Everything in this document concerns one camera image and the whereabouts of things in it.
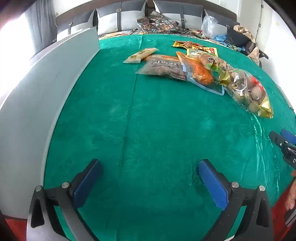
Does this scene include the beige stick snack packet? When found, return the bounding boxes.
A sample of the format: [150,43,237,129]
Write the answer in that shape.
[123,48,158,64]

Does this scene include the grey curtain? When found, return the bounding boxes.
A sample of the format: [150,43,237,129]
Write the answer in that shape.
[25,0,57,54]

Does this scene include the orange carrot snack packet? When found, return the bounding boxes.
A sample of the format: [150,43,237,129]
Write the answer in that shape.
[176,51,225,96]

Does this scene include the green velvet table cloth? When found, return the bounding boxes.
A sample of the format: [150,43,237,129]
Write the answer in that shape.
[44,35,295,240]

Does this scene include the black bag on sofa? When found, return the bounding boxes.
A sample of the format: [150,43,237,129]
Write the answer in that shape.
[225,25,250,47]

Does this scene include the person right hand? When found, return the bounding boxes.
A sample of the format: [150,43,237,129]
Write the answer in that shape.
[285,170,296,211]

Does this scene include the clear plastic bag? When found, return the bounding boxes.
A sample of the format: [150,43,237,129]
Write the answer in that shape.
[201,16,228,39]

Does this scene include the floral cushion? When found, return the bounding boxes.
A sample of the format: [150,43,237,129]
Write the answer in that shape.
[137,11,182,34]

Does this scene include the white storage box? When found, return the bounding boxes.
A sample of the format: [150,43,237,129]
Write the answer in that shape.
[1,28,100,219]

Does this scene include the gold bag of round snacks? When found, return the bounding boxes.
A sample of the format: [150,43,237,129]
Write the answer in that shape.
[187,49,273,118]

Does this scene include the red yellow snack packet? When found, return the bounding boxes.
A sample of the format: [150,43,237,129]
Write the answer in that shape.
[172,41,218,56]

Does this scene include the brown nut snack bag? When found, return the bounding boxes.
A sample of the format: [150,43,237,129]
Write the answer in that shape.
[136,54,187,81]

